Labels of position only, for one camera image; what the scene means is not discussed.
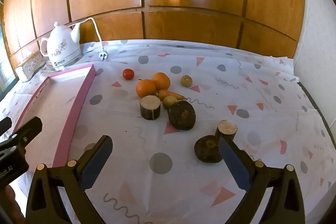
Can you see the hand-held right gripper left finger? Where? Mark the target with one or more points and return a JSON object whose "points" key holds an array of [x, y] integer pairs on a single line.
{"points": [[92, 161]]}

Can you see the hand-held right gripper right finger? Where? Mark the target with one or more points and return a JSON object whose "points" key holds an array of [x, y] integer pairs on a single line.
{"points": [[233, 163]]}

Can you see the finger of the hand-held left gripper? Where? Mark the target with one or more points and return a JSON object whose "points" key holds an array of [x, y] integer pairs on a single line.
{"points": [[29, 130], [5, 126]]}

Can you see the small dark brown round fruit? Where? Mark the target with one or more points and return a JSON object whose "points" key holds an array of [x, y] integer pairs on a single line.
{"points": [[208, 148]]}

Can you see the narrow short wooden log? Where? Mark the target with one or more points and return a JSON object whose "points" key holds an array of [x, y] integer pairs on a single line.
{"points": [[226, 129]]}

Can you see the pink shallow tray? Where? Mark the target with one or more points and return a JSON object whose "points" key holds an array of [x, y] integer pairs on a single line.
{"points": [[76, 111]]}

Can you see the large dark brown round fruit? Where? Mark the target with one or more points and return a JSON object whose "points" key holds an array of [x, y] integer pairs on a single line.
{"points": [[181, 115]]}

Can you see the small yellowish round fruit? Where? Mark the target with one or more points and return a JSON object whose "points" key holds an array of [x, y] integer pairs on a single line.
{"points": [[170, 102], [186, 81]]}

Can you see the orange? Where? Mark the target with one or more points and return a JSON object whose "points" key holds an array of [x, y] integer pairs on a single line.
{"points": [[145, 88], [162, 80]]}

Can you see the carrot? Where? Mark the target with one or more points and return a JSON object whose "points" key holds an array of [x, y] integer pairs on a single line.
{"points": [[170, 94]]}

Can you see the red tomato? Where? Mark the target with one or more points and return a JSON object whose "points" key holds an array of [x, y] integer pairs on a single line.
{"points": [[128, 74]]}

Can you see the person's left forearm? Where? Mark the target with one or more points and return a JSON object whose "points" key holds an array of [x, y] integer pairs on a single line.
{"points": [[9, 200]]}

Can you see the white patterned tablecloth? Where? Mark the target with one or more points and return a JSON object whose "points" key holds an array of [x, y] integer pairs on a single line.
{"points": [[183, 174]]}

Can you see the clear patterned tissue box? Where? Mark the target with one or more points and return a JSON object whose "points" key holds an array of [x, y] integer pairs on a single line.
{"points": [[30, 67]]}

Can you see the white ceramic electric kettle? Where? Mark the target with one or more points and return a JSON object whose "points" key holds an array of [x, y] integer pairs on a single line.
{"points": [[61, 48]]}

